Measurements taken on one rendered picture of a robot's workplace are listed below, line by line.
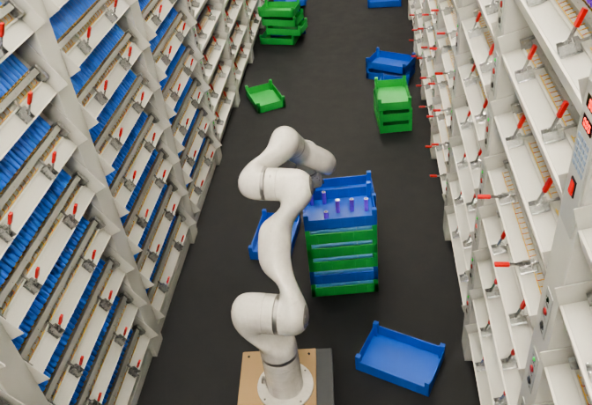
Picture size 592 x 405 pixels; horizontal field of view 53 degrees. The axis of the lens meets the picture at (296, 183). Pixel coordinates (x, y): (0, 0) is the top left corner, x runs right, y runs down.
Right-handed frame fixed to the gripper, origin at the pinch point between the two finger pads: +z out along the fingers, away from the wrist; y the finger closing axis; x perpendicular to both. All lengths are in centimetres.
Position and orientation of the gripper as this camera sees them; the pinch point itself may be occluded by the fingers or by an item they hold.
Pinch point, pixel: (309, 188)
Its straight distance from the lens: 244.5
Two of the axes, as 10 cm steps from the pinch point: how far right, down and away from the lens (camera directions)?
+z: 0.8, 4.7, 8.8
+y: 10.0, -0.9, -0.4
